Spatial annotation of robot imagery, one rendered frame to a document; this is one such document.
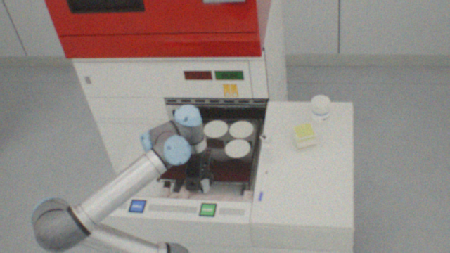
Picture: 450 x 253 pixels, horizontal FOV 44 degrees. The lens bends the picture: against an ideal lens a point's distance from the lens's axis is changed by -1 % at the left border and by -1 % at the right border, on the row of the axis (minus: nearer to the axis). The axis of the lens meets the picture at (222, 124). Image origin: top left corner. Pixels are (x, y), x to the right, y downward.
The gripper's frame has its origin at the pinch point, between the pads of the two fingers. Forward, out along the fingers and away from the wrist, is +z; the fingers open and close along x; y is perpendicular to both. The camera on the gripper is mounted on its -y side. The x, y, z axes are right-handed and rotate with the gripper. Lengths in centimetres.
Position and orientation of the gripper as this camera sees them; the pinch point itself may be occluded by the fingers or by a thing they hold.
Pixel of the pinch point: (202, 192)
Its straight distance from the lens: 192.3
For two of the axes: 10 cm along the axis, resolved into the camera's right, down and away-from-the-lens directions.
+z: 1.3, 7.2, 6.8
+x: -9.8, -0.3, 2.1
